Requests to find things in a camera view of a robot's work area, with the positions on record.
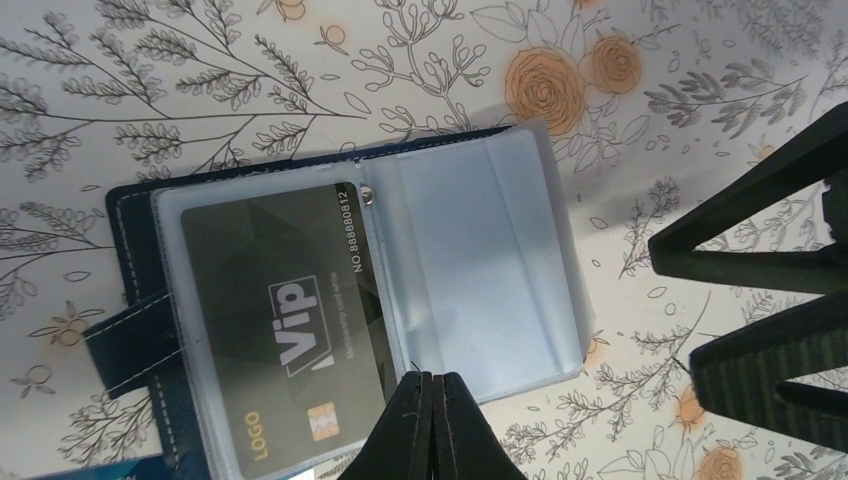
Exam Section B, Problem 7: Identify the blue credit card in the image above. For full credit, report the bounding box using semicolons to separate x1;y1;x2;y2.
33;453;313;480

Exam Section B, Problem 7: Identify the blue card holder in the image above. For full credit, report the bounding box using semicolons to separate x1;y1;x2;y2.
84;119;594;479

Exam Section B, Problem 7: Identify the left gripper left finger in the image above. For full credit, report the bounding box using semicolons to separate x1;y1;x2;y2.
339;372;432;480

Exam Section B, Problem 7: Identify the floral table mat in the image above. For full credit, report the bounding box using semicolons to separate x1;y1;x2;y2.
1;1;847;479

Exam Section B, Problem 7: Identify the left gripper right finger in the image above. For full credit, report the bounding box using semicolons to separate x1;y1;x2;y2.
431;372;525;480

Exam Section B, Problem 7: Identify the black card with chip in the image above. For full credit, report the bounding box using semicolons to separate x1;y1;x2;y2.
170;181;396;471

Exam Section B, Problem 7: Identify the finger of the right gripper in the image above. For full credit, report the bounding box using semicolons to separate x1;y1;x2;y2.
648;104;847;294
689;294;847;451

